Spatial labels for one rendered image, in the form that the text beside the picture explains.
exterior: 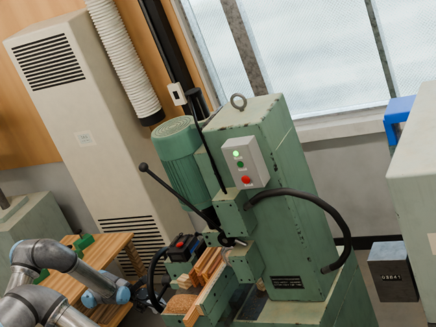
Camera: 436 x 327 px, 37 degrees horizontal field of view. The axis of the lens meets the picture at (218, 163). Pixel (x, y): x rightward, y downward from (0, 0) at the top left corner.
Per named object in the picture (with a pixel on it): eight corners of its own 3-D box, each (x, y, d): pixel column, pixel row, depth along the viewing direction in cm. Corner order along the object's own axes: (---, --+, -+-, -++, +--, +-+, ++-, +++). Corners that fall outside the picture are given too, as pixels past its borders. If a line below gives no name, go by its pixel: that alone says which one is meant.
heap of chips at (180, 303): (174, 296, 247) (170, 289, 246) (204, 296, 240) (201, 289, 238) (162, 313, 240) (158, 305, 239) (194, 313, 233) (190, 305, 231)
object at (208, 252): (217, 255, 262) (211, 241, 259) (222, 255, 261) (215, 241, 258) (200, 281, 250) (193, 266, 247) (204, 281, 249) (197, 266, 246)
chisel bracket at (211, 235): (216, 239, 256) (208, 222, 253) (246, 238, 249) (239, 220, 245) (207, 251, 250) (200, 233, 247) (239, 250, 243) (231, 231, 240)
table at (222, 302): (212, 231, 293) (207, 220, 291) (272, 228, 277) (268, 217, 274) (145, 326, 247) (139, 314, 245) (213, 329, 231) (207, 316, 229)
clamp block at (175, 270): (187, 257, 274) (179, 241, 271) (214, 257, 267) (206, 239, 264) (170, 281, 263) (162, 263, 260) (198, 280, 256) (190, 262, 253)
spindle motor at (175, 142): (194, 188, 254) (164, 117, 242) (233, 184, 244) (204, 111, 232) (173, 214, 241) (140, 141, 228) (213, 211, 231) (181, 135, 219)
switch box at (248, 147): (244, 180, 215) (228, 138, 209) (271, 178, 210) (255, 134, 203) (237, 190, 210) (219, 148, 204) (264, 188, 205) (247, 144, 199)
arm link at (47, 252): (60, 232, 247) (135, 286, 280) (40, 233, 253) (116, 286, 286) (49, 259, 241) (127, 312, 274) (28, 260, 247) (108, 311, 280)
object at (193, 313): (244, 236, 267) (241, 228, 266) (249, 236, 266) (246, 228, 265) (186, 328, 227) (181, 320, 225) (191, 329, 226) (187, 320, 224)
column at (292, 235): (290, 263, 257) (227, 100, 229) (343, 261, 245) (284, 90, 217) (270, 301, 240) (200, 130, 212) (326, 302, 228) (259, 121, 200)
